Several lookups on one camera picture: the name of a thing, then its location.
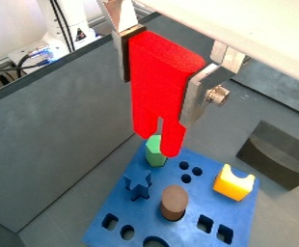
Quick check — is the dark blue star prism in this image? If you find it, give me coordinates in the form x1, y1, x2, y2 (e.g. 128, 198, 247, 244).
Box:
124, 167, 152, 201

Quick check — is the blue shape sorter board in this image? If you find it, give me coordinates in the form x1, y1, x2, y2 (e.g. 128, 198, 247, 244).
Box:
83, 144, 259, 247

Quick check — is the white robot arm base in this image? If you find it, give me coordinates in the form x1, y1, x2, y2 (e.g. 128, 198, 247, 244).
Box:
10, 0, 99, 77

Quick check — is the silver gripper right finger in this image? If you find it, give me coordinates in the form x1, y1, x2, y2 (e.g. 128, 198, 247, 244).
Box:
179, 41, 246, 127

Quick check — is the red square-circle peg block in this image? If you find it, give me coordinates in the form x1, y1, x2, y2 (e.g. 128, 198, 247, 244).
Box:
130, 31, 206, 157

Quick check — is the black curved holder bracket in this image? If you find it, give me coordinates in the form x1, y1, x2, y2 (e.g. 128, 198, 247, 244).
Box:
237, 121, 299, 191

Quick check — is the brown cylinder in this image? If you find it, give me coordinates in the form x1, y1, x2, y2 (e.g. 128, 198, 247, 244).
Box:
161, 185, 189, 221

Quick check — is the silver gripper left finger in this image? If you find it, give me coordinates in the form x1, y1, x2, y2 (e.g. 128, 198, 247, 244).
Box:
96, 0, 146, 82

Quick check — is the green hexagonal prism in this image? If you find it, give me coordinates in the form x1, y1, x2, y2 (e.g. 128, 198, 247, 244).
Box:
146, 135, 167, 168

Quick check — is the black cable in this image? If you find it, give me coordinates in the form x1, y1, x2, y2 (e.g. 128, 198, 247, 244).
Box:
0, 52, 55, 85

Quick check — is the yellow notched block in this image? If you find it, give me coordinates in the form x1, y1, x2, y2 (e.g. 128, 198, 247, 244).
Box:
213, 164, 255, 202

